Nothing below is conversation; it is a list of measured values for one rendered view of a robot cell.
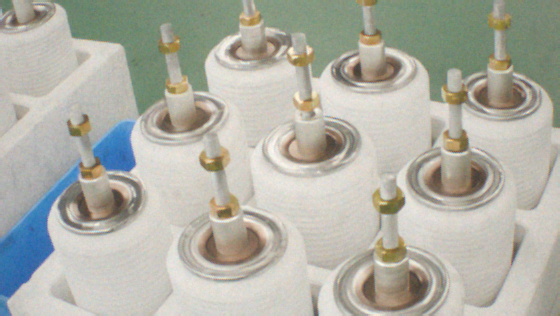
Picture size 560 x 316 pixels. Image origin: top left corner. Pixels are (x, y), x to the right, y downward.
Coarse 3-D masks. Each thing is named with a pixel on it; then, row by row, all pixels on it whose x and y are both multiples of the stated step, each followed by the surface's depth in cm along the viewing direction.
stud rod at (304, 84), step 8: (296, 40) 63; (304, 40) 63; (296, 48) 64; (304, 48) 64; (296, 72) 65; (304, 72) 65; (304, 80) 65; (304, 88) 65; (304, 96) 66; (304, 112) 67; (312, 112) 67
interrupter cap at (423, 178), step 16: (416, 160) 66; (432, 160) 65; (480, 160) 65; (496, 160) 64; (416, 176) 64; (432, 176) 64; (480, 176) 63; (496, 176) 63; (416, 192) 63; (432, 192) 62; (448, 192) 63; (464, 192) 62; (480, 192) 62; (496, 192) 61; (432, 208) 61; (448, 208) 61; (464, 208) 61
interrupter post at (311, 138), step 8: (296, 112) 68; (320, 112) 67; (296, 120) 67; (304, 120) 67; (312, 120) 67; (320, 120) 67; (296, 128) 67; (304, 128) 67; (312, 128) 67; (320, 128) 67; (304, 136) 67; (312, 136) 67; (320, 136) 68; (304, 144) 68; (312, 144) 68; (320, 144) 68; (304, 152) 68; (312, 152) 68; (320, 152) 68
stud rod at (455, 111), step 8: (448, 72) 59; (456, 72) 58; (448, 80) 59; (456, 80) 58; (448, 88) 59; (456, 88) 59; (456, 112) 60; (456, 120) 60; (456, 128) 61; (456, 136) 61
